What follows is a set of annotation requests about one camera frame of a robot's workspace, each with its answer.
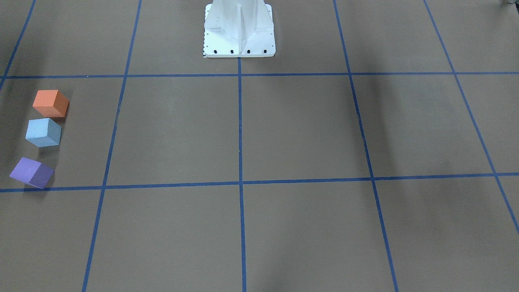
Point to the light blue foam block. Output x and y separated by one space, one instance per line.
43 132

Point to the orange foam block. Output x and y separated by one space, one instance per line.
51 103

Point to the purple foam block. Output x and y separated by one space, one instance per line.
32 173

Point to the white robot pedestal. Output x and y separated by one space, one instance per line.
239 29

